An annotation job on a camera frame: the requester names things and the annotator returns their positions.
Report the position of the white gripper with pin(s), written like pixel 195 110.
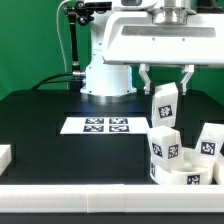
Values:
pixel 132 38

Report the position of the white round stool seat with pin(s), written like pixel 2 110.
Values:
pixel 188 174

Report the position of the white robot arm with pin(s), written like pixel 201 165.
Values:
pixel 114 80

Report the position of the white marker base sheet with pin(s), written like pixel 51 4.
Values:
pixel 104 125

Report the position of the white front fence bar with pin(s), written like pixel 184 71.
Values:
pixel 111 198

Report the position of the white left fence piece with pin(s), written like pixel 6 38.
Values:
pixel 5 157

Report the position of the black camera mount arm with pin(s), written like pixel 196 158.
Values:
pixel 82 13

